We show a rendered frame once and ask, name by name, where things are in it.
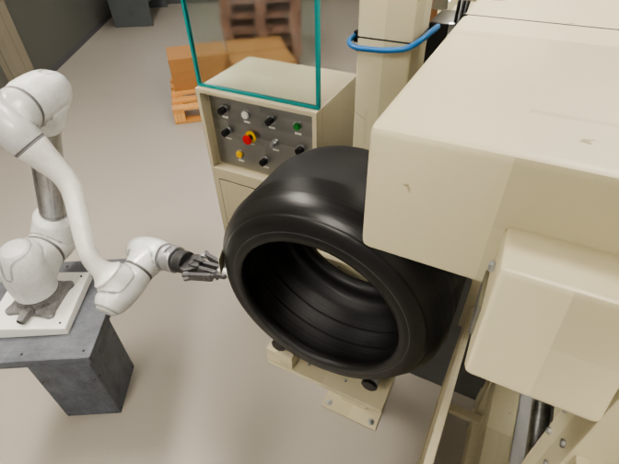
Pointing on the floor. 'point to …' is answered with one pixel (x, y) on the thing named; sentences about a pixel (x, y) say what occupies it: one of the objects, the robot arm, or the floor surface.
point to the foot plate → (368, 418)
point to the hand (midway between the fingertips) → (227, 273)
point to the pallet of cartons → (182, 84)
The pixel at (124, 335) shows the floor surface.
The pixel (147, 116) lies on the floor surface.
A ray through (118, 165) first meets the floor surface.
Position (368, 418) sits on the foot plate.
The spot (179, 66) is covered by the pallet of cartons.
